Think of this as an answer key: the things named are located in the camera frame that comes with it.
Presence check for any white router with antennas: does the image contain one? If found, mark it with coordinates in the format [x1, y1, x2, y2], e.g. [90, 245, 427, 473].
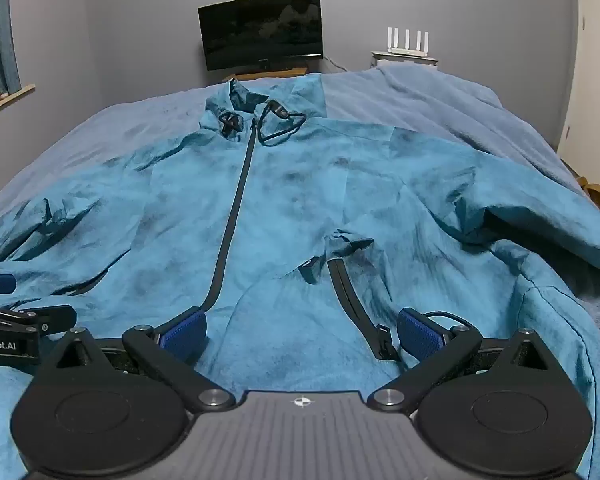
[387, 26, 430, 56]

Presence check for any wooden window sill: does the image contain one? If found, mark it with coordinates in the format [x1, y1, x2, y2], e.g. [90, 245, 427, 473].
[0, 83, 36, 121]

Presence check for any white door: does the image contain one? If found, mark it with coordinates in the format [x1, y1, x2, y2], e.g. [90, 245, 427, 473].
[561, 0, 600, 192]

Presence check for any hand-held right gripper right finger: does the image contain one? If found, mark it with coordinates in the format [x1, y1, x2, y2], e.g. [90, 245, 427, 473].
[367, 307, 569, 414]

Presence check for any blue bed blanket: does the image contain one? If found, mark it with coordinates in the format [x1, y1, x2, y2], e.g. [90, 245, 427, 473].
[0, 62, 600, 480]

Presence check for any black monitor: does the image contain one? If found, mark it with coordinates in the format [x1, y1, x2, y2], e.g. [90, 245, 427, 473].
[198, 0, 325, 72]

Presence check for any teal zip jacket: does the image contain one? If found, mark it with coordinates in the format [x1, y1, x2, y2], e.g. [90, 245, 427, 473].
[0, 74, 600, 480]

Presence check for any small white side table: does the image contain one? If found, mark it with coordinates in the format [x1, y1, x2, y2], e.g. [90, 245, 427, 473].
[371, 50, 439, 67]

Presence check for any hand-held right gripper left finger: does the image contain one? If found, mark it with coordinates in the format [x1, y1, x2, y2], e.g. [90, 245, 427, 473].
[36, 309, 237, 414]

